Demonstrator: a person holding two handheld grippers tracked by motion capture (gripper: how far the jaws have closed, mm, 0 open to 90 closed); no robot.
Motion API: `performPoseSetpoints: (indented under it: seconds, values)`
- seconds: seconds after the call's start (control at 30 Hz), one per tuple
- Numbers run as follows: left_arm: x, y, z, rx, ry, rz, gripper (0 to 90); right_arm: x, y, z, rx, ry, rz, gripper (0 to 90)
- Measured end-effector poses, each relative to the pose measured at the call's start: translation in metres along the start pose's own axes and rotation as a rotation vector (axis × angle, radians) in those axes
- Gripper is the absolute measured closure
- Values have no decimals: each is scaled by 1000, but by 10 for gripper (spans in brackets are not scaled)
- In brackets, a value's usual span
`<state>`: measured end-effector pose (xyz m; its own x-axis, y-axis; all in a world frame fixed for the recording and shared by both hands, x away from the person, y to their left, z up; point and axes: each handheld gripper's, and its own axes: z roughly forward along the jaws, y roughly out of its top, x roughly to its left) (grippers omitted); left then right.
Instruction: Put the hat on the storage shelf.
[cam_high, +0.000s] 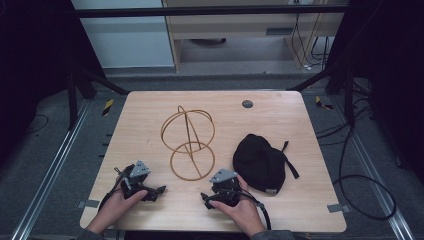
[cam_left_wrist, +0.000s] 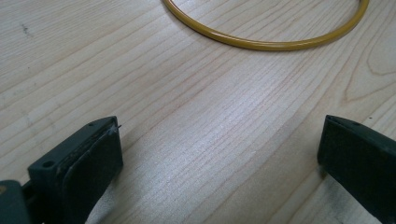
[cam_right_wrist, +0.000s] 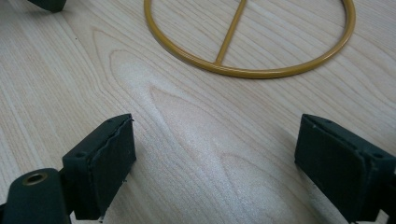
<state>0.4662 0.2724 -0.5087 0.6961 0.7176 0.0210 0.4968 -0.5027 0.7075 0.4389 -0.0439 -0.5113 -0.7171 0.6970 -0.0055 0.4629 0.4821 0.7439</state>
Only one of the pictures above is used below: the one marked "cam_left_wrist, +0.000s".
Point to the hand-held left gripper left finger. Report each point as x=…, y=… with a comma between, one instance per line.
x=84, y=168

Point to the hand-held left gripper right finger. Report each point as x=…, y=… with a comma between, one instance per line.
x=361, y=158

